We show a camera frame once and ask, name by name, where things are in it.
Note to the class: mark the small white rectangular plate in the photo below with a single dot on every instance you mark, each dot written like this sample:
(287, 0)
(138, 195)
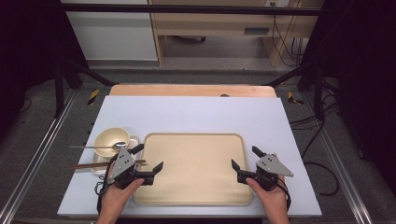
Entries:
(133, 142)

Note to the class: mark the yellow black tape strip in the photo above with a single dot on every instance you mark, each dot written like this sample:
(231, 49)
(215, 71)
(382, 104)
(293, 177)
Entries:
(292, 98)
(93, 97)

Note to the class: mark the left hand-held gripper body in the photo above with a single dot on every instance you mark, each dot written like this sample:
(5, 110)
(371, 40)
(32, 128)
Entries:
(124, 163)

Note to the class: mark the metal spoon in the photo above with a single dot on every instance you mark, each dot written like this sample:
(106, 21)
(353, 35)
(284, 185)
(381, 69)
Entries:
(120, 145)

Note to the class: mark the wooden table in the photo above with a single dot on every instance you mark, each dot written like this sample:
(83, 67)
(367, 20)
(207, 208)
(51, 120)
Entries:
(186, 90)

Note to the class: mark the person's left hand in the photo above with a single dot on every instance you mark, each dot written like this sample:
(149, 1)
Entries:
(116, 196)

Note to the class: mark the black metal crossbar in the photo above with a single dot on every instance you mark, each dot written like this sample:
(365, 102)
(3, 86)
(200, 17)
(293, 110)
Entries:
(186, 9)

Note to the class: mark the person's right hand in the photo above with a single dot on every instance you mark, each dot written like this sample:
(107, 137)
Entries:
(269, 196)

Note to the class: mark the dark curtain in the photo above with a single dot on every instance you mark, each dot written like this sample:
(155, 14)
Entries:
(28, 62)
(364, 77)

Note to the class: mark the cream bowl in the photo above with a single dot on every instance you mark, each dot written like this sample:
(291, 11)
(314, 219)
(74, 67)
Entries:
(107, 138)

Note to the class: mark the black metal frame leg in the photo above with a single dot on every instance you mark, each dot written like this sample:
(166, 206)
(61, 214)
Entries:
(318, 93)
(58, 90)

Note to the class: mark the light wooden desk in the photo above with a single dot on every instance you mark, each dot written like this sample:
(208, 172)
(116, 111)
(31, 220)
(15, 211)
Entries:
(218, 23)

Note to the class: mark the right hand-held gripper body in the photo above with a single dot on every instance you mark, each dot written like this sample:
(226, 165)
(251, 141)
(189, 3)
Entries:
(271, 165)

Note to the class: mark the aluminium floor rail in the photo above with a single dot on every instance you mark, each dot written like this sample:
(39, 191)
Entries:
(46, 140)
(339, 161)

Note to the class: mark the white cabinet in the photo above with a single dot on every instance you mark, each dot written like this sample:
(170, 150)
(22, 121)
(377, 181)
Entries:
(112, 34)

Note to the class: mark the large beige tray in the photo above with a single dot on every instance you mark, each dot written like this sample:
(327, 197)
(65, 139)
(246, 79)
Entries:
(193, 168)

